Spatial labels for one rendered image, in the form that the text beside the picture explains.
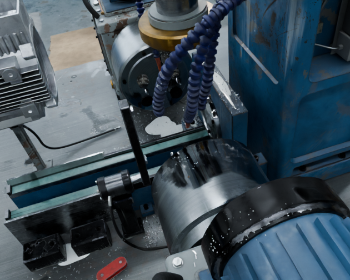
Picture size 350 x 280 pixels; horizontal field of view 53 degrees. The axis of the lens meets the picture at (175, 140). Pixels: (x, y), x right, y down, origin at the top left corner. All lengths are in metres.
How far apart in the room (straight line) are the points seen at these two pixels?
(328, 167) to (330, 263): 0.73
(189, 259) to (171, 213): 0.13
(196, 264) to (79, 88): 1.19
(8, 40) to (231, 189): 0.49
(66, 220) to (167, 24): 0.61
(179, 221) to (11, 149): 0.93
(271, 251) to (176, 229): 0.31
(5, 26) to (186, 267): 0.52
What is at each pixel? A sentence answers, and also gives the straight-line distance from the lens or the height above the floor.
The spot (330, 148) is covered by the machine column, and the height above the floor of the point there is 0.94.
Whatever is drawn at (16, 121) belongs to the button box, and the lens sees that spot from 1.15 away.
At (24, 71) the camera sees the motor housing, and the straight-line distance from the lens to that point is 0.73.
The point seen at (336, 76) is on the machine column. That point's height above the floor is 1.20.
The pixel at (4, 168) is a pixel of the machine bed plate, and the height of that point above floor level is 0.80.
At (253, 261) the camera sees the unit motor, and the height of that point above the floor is 1.33.
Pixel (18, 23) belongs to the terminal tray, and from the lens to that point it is 0.72.
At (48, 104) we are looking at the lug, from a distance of 0.79.
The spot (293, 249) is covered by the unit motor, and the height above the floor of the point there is 1.35.
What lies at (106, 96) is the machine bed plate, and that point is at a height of 0.80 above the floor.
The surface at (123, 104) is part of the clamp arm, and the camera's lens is 0.72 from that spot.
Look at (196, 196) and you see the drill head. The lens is 0.65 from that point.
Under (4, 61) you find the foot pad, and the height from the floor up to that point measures 1.37.
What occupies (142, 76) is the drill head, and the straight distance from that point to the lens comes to 1.10.
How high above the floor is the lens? 1.69
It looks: 45 degrees down
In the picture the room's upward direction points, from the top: 10 degrees counter-clockwise
